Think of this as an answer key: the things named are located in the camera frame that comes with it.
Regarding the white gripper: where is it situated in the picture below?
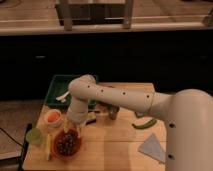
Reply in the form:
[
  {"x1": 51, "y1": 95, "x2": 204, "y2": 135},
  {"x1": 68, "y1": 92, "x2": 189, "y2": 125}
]
[{"x1": 67, "y1": 109, "x2": 88, "y2": 125}]

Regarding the dark grape bunch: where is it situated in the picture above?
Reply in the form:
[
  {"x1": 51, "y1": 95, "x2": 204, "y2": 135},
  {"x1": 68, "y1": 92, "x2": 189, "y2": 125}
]
[{"x1": 56, "y1": 133, "x2": 75, "y2": 156}]

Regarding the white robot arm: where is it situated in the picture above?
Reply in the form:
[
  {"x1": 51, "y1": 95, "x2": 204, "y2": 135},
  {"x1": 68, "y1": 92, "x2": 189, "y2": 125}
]
[{"x1": 67, "y1": 75, "x2": 213, "y2": 171}]

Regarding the small bowl with orange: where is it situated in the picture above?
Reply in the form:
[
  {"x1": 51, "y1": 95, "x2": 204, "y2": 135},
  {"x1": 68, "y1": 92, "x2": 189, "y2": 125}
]
[{"x1": 44, "y1": 109, "x2": 62, "y2": 127}]

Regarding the red bowl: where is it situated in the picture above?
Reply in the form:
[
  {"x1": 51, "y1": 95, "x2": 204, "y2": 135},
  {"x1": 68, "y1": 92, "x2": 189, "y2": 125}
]
[{"x1": 51, "y1": 129, "x2": 82, "y2": 160}]

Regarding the green tray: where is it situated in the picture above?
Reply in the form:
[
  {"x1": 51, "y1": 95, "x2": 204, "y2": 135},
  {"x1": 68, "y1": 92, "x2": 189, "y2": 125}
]
[{"x1": 44, "y1": 74, "x2": 100, "y2": 109}]

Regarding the small metal cup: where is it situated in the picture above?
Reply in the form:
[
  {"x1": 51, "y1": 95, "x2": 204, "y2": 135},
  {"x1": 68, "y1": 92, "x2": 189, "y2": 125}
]
[{"x1": 108, "y1": 106, "x2": 119, "y2": 120}]

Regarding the yellow banana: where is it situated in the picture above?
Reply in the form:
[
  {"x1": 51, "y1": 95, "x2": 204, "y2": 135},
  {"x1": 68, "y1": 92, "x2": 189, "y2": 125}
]
[{"x1": 45, "y1": 133, "x2": 52, "y2": 161}]

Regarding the green cup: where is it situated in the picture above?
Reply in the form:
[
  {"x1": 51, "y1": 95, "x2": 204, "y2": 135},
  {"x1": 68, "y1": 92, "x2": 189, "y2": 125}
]
[{"x1": 26, "y1": 128, "x2": 43, "y2": 146}]

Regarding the green pepper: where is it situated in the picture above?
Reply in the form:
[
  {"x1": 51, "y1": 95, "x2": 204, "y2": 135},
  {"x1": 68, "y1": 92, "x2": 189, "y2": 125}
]
[{"x1": 132, "y1": 119, "x2": 157, "y2": 130}]

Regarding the grey triangular cloth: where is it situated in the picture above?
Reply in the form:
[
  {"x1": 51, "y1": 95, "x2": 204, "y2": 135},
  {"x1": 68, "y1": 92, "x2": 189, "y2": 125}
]
[{"x1": 138, "y1": 133, "x2": 166, "y2": 163}]

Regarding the wooden chair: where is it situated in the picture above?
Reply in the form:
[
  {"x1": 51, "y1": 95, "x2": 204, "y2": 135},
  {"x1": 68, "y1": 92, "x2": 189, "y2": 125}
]
[{"x1": 55, "y1": 0, "x2": 134, "y2": 31}]

